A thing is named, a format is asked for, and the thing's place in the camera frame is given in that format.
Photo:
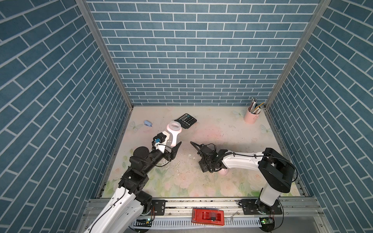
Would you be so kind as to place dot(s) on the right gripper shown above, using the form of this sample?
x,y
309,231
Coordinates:
x,y
202,166

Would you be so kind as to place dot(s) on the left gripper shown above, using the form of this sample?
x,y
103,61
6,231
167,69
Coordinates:
x,y
172,154

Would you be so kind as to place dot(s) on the clear baby bottle body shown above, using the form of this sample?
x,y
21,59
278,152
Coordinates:
x,y
174,135

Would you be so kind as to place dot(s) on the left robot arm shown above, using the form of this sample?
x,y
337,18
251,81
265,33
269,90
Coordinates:
x,y
129,200

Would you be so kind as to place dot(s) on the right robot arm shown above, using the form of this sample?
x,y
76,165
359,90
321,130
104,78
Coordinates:
x,y
278,172

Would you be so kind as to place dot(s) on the black calculator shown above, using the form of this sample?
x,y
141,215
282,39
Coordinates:
x,y
186,121

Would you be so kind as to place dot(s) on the pink bottle cap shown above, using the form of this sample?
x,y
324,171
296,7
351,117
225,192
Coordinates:
x,y
223,172

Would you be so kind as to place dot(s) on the small blue eraser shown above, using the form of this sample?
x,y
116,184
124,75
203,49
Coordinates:
x,y
147,123

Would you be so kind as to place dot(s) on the pink pen cup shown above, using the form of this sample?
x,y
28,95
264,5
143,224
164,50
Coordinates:
x,y
250,118

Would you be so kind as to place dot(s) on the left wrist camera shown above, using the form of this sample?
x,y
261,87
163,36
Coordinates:
x,y
159,142

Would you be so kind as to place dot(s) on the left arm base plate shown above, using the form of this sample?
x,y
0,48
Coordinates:
x,y
154,208

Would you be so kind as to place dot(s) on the red box on rail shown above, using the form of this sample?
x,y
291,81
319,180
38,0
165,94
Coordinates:
x,y
208,217

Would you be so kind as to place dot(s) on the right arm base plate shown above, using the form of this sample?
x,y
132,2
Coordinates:
x,y
254,206

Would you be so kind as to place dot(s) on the aluminium front rail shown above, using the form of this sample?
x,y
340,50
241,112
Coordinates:
x,y
182,207

